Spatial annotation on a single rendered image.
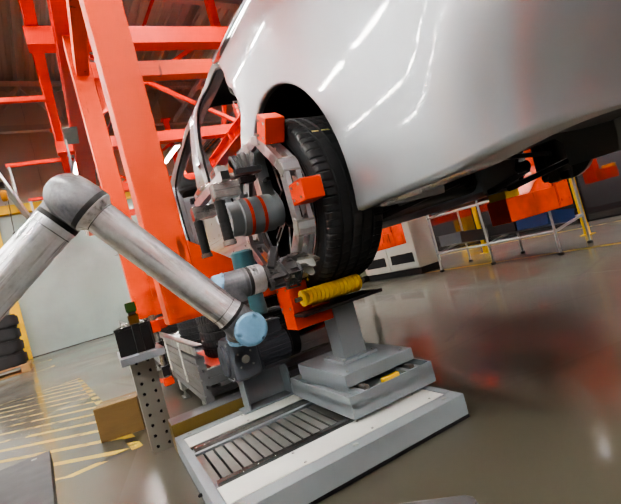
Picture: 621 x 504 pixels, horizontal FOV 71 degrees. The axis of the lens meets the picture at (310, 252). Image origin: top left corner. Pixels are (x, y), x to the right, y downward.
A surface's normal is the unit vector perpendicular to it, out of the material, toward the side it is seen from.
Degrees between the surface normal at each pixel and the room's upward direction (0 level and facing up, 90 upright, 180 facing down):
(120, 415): 90
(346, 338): 90
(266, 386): 90
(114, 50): 90
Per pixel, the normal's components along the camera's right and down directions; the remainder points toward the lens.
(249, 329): 0.41, -0.03
